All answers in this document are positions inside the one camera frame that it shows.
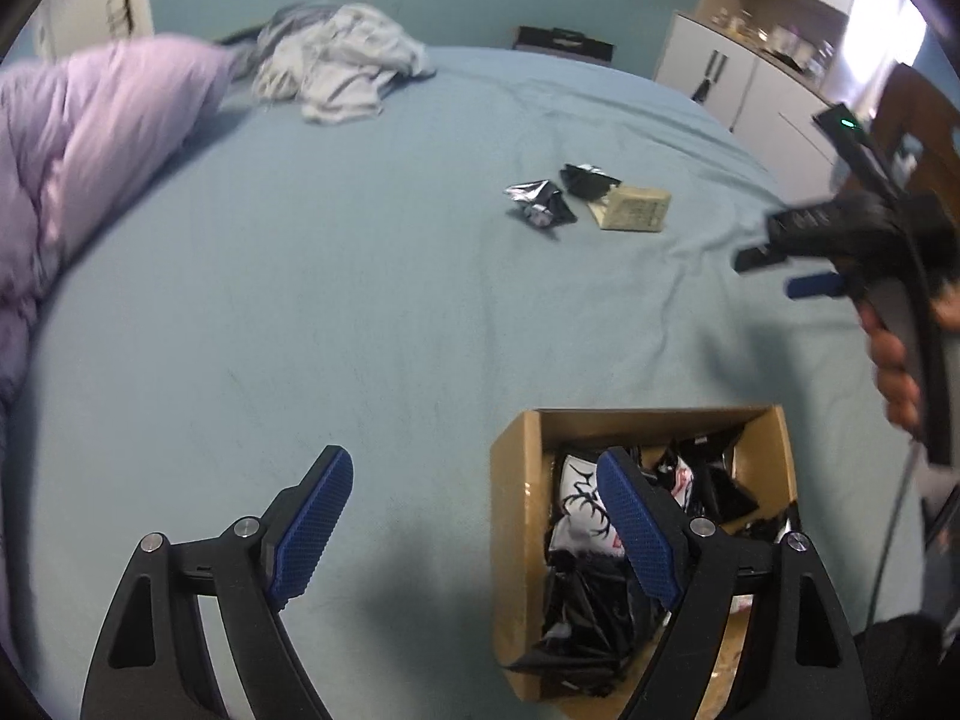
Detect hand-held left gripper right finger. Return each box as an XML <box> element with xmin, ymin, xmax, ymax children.
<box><xmin>596</xmin><ymin>446</ymin><xmax>871</xmax><ymax>720</ymax></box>

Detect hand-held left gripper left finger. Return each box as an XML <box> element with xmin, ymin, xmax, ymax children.
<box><xmin>79</xmin><ymin>445</ymin><xmax>355</xmax><ymax>720</ymax></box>

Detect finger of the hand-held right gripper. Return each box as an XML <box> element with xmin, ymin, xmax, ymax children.
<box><xmin>785</xmin><ymin>274</ymin><xmax>848</xmax><ymax>301</ymax></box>
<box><xmin>733</xmin><ymin>240</ymin><xmax>796</xmax><ymax>275</ymax></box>

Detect pile of black white packets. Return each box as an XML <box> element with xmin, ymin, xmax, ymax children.
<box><xmin>544</xmin><ymin>424</ymin><xmax>800</xmax><ymax>691</ymax></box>

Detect brown cardboard box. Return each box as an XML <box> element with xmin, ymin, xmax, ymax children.
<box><xmin>490</xmin><ymin>405</ymin><xmax>800</xmax><ymax>702</ymax></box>

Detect tan snack packet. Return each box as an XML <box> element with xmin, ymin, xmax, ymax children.
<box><xmin>587</xmin><ymin>185</ymin><xmax>673</xmax><ymax>233</ymax></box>

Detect black white snack packet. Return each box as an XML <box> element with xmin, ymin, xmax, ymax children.
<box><xmin>561</xmin><ymin>163</ymin><xmax>623</xmax><ymax>200</ymax></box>
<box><xmin>504</xmin><ymin>178</ymin><xmax>578</xmax><ymax>230</ymax></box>

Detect person's right hand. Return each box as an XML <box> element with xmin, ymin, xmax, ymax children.
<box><xmin>859</xmin><ymin>300</ymin><xmax>923</xmax><ymax>428</ymax></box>

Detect brown wooden chair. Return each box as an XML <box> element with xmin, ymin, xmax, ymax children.
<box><xmin>829</xmin><ymin>64</ymin><xmax>960</xmax><ymax>241</ymax></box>

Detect white low cabinet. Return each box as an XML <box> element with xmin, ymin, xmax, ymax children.
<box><xmin>652</xmin><ymin>11</ymin><xmax>848</xmax><ymax>200</ymax></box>

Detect group of toiletry bottles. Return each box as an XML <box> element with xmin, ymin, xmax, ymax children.
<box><xmin>709</xmin><ymin>6</ymin><xmax>837</xmax><ymax>76</ymax></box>

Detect bed with blue sheet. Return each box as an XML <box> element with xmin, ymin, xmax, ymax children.
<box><xmin>0</xmin><ymin>45</ymin><xmax>931</xmax><ymax>720</ymax></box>

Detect black bag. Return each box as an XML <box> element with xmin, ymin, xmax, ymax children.
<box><xmin>514</xmin><ymin>25</ymin><xmax>614</xmax><ymax>65</ymax></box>

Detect dark cloth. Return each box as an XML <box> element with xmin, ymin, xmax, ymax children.
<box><xmin>855</xmin><ymin>611</ymin><xmax>960</xmax><ymax>720</ymax></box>

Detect purple duvet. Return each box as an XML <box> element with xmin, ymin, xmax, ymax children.
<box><xmin>0</xmin><ymin>36</ymin><xmax>233</xmax><ymax>406</ymax></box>

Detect grey crumpled clothes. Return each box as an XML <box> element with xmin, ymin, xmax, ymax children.
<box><xmin>251</xmin><ymin>4</ymin><xmax>437</xmax><ymax>125</ymax></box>

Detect white door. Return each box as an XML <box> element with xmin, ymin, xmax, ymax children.
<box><xmin>34</xmin><ymin>0</ymin><xmax>155</xmax><ymax>61</ymax></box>

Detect black hanging strap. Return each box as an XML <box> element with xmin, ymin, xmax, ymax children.
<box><xmin>691</xmin><ymin>51</ymin><xmax>732</xmax><ymax>104</ymax></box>

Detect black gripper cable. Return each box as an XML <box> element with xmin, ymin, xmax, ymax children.
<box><xmin>866</xmin><ymin>435</ymin><xmax>920</xmax><ymax>631</ymax></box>

